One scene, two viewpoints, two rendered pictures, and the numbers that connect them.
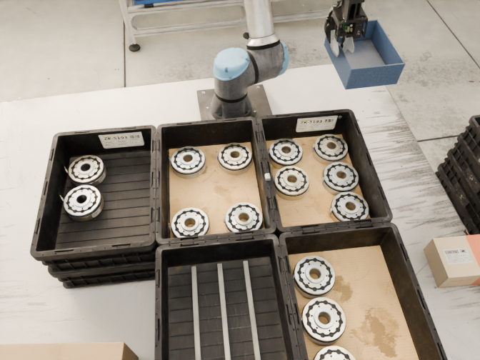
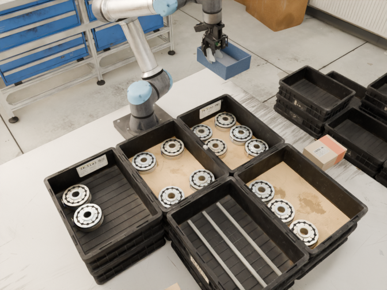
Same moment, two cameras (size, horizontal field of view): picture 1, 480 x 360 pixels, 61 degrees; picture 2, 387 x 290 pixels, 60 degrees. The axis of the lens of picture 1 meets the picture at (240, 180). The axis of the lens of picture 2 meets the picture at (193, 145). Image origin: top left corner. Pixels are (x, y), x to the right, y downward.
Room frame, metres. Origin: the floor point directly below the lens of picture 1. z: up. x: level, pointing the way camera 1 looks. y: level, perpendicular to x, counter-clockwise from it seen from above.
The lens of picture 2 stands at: (-0.17, 0.41, 1.95)
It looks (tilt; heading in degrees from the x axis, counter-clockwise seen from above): 47 degrees down; 332
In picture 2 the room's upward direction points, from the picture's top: 1 degrees counter-clockwise
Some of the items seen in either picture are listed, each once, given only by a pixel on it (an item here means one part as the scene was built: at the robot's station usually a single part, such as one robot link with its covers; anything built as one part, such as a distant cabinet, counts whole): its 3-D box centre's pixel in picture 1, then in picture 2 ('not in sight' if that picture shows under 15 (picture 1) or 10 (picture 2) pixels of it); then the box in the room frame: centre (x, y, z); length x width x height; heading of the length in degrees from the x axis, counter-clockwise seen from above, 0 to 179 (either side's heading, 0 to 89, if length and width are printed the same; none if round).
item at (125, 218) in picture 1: (106, 196); (103, 205); (0.61, 0.38, 0.87); 0.40 x 0.30 x 0.11; 6
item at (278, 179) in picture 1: (291, 180); (215, 146); (0.67, -0.15, 0.86); 0.10 x 0.10 x 0.01
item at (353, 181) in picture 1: (341, 176); (241, 133); (0.69, -0.30, 0.86); 0.10 x 0.10 x 0.01
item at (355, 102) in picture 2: not in sight; (338, 100); (1.09, -1.54, 0.26); 0.40 x 0.30 x 0.23; 10
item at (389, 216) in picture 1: (318, 166); (228, 130); (0.68, -0.22, 0.92); 0.40 x 0.30 x 0.02; 6
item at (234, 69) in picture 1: (233, 72); (141, 97); (1.08, 0.02, 0.91); 0.13 x 0.12 x 0.14; 119
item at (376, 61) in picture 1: (361, 53); (223, 57); (0.94, -0.34, 1.10); 0.20 x 0.15 x 0.07; 10
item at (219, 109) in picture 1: (231, 99); (143, 117); (1.07, 0.03, 0.80); 0.15 x 0.15 x 0.10
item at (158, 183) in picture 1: (211, 176); (170, 161); (0.65, 0.08, 0.92); 0.40 x 0.30 x 0.02; 6
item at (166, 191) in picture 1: (212, 186); (171, 169); (0.65, 0.08, 0.87); 0.40 x 0.30 x 0.11; 6
